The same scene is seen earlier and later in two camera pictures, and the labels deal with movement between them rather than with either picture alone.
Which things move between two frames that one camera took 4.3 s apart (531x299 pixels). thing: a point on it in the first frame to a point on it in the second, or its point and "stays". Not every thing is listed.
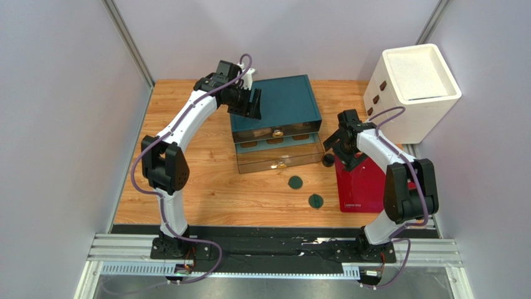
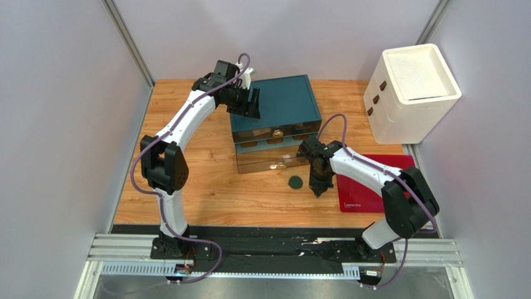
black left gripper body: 239,102 stays
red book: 361,189 stays
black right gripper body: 339,141 to 320,180
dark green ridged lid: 295,182 stays
